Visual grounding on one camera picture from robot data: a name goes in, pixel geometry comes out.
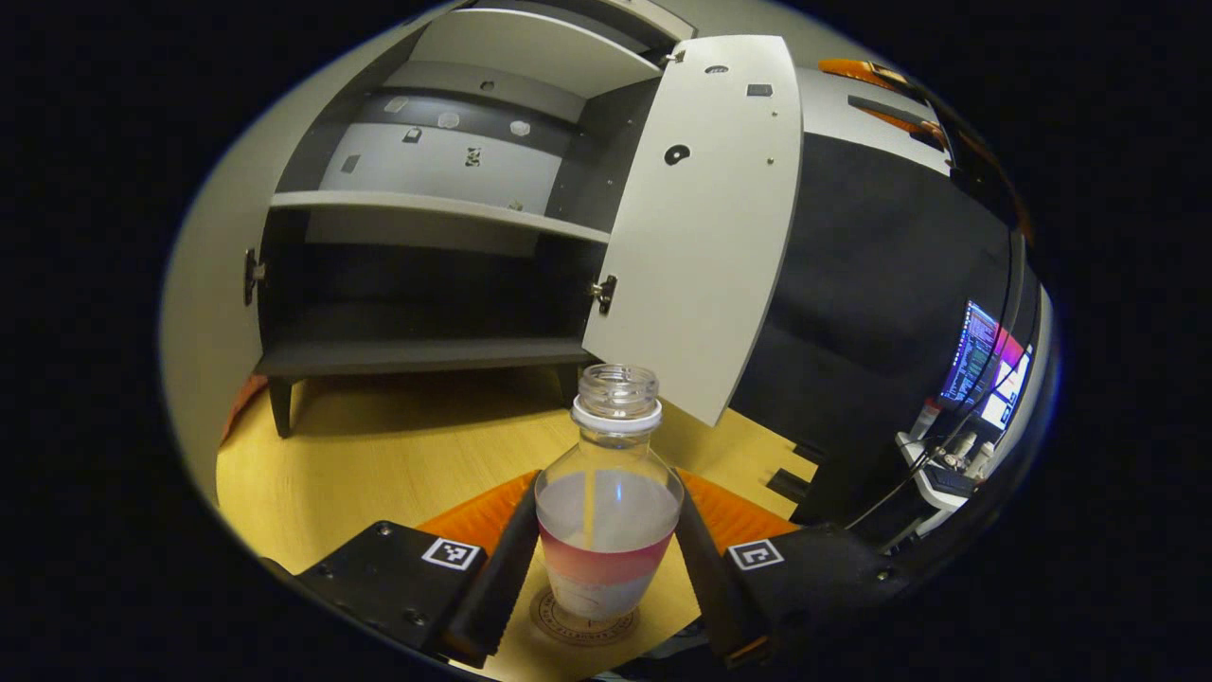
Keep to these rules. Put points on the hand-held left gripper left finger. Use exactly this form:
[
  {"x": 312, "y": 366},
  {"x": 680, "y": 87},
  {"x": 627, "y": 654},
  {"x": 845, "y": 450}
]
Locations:
[{"x": 492, "y": 578}]

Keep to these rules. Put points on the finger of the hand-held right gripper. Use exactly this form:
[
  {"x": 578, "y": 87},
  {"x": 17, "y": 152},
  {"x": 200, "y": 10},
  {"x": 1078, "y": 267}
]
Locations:
[
  {"x": 895, "y": 116},
  {"x": 862, "y": 72}
]

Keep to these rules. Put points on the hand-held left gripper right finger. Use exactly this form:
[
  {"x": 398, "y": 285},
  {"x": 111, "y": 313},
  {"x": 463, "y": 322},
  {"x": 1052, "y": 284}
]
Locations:
[{"x": 715, "y": 578}]

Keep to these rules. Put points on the round printed coaster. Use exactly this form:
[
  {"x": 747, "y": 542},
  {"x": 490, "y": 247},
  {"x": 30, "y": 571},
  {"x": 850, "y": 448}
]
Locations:
[{"x": 566, "y": 631}]

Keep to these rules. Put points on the clear plastic bottle red label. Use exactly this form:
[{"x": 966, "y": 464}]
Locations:
[{"x": 606, "y": 511}]

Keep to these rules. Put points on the grey cabinet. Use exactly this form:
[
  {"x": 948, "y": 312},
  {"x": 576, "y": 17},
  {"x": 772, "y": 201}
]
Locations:
[{"x": 426, "y": 356}]

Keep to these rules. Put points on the grey cabinet shelf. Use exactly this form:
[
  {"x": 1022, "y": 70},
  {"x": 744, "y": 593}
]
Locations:
[
  {"x": 426, "y": 206},
  {"x": 530, "y": 52}
]

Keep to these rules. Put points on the black stand base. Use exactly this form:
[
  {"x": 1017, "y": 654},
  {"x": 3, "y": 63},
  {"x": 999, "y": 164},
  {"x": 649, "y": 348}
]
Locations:
[{"x": 786, "y": 485}]

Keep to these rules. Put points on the white desk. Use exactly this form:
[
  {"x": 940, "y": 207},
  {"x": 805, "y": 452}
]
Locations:
[{"x": 917, "y": 472}]

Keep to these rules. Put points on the computer monitor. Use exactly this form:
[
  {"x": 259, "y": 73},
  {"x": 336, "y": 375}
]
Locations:
[
  {"x": 1011, "y": 384},
  {"x": 968, "y": 350}
]

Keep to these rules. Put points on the black keyboard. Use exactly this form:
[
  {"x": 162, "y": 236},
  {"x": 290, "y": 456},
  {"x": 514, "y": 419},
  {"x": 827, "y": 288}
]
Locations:
[{"x": 950, "y": 481}]

